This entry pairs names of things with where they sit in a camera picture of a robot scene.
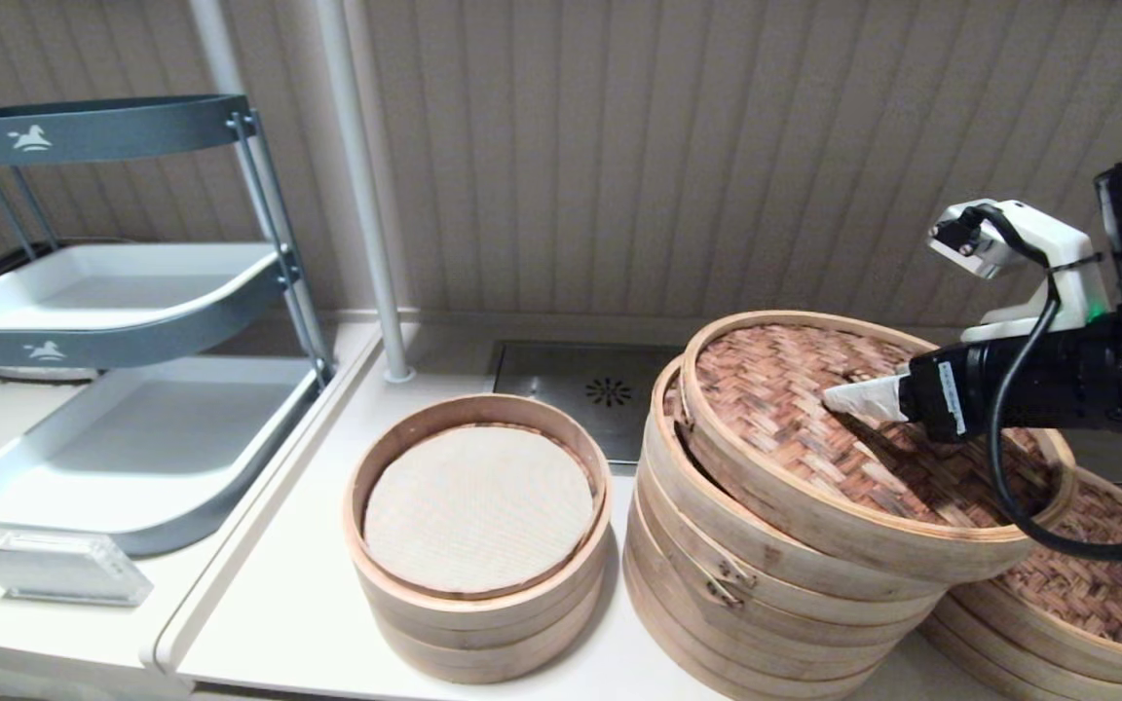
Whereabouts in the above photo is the woven bamboo steamer lid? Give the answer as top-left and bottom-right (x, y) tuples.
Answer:
(680, 310), (1078, 585)

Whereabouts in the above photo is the middle bamboo steamer stack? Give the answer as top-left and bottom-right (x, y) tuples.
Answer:
(644, 355), (952, 624)

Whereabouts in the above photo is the large bamboo steamer basket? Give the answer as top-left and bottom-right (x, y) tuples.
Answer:
(631, 458), (956, 670)
(622, 526), (898, 701)
(941, 467), (1122, 687)
(916, 613), (1122, 701)

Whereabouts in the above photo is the round white steamer liner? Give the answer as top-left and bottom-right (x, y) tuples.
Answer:
(363, 425), (596, 598)

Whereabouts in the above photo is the small bamboo steamer basket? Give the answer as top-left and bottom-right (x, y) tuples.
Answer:
(366, 574), (611, 685)
(344, 393), (614, 639)

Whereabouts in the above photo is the stainless steel vented panel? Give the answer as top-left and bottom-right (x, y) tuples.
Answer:
(488, 341), (1122, 480)

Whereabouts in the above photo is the grey and white rack tray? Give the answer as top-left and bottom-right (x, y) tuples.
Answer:
(0, 353), (330, 558)
(0, 241), (301, 370)

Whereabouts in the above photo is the dark grey curved rack shelf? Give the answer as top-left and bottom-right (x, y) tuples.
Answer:
(0, 92), (255, 170)

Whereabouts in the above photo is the clear acrylic sign holder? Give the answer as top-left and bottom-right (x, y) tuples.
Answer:
(0, 528), (154, 609)

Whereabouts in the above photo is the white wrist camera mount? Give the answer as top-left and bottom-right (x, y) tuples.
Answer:
(926, 200), (1112, 344)

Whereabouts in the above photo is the smooth black cable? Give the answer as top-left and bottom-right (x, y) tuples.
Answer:
(951, 204), (1122, 563)

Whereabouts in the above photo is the grey metal rack frame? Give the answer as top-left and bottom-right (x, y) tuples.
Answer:
(0, 110), (336, 386)

